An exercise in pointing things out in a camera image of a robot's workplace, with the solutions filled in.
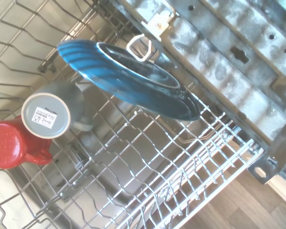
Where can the red speckled enamel mug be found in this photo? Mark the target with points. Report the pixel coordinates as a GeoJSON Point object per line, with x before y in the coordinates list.
{"type": "Point", "coordinates": [4, 143]}

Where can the blue striped ceramic plate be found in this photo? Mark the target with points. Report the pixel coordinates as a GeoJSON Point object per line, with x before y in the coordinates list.
{"type": "Point", "coordinates": [133, 90]}

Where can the white plastic rack clip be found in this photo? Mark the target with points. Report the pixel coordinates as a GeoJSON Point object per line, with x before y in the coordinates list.
{"type": "Point", "coordinates": [130, 48]}

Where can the grey ceramic mug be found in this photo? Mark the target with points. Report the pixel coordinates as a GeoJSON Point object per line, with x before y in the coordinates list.
{"type": "Point", "coordinates": [46, 114]}

